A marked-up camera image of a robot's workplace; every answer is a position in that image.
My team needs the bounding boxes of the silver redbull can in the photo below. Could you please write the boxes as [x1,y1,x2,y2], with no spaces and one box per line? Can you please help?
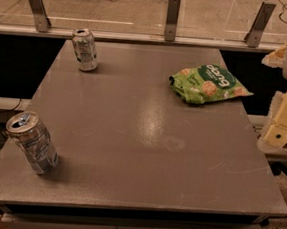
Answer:
[6,111,58,175]

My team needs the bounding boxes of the white green soda can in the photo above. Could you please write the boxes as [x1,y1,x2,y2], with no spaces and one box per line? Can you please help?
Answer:
[72,28,98,72]

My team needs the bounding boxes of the green snack bag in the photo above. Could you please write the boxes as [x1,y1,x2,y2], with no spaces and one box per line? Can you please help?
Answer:
[169,64,253,105]

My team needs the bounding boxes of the white horizontal rail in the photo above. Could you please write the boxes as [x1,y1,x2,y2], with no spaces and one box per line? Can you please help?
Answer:
[0,23,280,53]

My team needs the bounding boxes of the right metal bracket post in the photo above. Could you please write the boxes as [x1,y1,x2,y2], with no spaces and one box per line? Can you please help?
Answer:
[244,1,277,48]

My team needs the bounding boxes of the metal bracket post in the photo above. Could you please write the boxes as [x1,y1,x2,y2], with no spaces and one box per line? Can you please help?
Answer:
[28,0,51,33]
[164,0,181,42]
[244,1,277,48]

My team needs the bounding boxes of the middle metal bracket post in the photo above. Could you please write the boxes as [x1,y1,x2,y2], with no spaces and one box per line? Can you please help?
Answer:
[164,0,181,42]

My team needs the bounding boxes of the left metal bracket post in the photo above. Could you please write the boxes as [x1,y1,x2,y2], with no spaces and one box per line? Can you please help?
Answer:
[28,0,51,33]

